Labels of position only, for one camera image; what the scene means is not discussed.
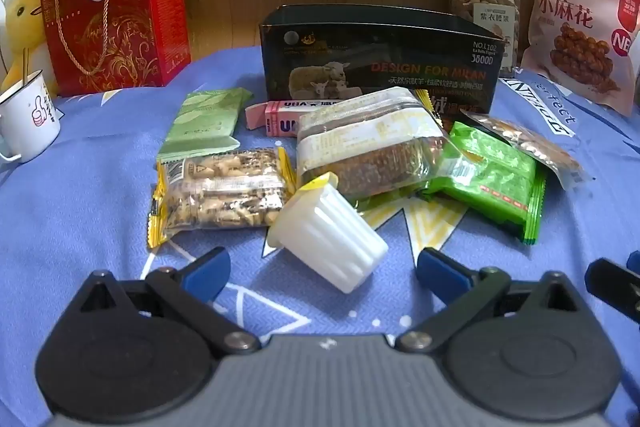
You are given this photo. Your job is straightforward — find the pink snack bag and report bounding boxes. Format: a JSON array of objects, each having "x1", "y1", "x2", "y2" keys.
[{"x1": 520, "y1": 0, "x2": 640, "y2": 118}]

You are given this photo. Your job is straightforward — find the bright green snack packet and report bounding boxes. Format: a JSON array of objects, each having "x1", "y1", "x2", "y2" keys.
[{"x1": 420, "y1": 121, "x2": 548, "y2": 244}]

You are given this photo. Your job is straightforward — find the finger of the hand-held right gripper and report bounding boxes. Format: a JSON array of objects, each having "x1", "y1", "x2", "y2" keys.
[{"x1": 584, "y1": 252, "x2": 640, "y2": 333}]

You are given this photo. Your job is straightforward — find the clear nut jar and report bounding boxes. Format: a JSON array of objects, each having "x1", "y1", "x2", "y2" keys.
[{"x1": 448, "y1": 0, "x2": 522, "y2": 72}]

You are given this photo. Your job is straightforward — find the yellow plush duck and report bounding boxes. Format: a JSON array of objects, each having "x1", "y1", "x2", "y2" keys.
[{"x1": 0, "y1": 0, "x2": 56, "y2": 92}]

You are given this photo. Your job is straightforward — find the white jelly cup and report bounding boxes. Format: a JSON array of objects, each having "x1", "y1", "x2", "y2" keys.
[{"x1": 267, "y1": 173, "x2": 390, "y2": 294}]

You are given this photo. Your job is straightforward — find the black cardboard box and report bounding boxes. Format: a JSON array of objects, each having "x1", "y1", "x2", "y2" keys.
[{"x1": 259, "y1": 5, "x2": 501, "y2": 128}]

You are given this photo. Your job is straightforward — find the pink candy box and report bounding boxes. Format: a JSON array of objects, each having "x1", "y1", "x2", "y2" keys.
[{"x1": 245, "y1": 101, "x2": 313, "y2": 138}]

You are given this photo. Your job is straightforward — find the yellow-edged peanut packet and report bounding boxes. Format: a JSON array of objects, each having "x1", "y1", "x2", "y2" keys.
[{"x1": 146, "y1": 147, "x2": 297, "y2": 250}]

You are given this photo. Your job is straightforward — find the white enamel mug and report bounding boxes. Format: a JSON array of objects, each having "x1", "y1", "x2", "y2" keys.
[{"x1": 0, "y1": 72, "x2": 62, "y2": 164}]

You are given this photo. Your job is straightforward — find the blue printed blanket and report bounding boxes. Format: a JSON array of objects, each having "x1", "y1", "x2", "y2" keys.
[{"x1": 0, "y1": 47, "x2": 640, "y2": 427}]

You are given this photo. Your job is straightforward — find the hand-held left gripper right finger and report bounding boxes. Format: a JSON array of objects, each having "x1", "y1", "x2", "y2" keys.
[{"x1": 397, "y1": 248, "x2": 583, "y2": 355}]

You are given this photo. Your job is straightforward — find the red gift box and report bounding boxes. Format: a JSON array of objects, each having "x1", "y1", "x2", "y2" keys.
[{"x1": 39, "y1": 0, "x2": 193, "y2": 96}]

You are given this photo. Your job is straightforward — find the clear mixed nut packet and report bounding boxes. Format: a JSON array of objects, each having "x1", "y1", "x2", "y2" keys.
[{"x1": 460, "y1": 111, "x2": 588, "y2": 192}]

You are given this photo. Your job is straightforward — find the pale green snack packet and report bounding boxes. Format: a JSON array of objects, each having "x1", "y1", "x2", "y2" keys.
[{"x1": 156, "y1": 88, "x2": 255, "y2": 160}]

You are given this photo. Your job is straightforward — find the clear cake packet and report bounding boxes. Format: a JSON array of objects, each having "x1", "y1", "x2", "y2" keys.
[{"x1": 296, "y1": 88, "x2": 451, "y2": 202}]

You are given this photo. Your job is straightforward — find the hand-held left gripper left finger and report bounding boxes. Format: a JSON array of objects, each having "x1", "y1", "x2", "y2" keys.
[{"x1": 75, "y1": 248, "x2": 261, "y2": 355}]

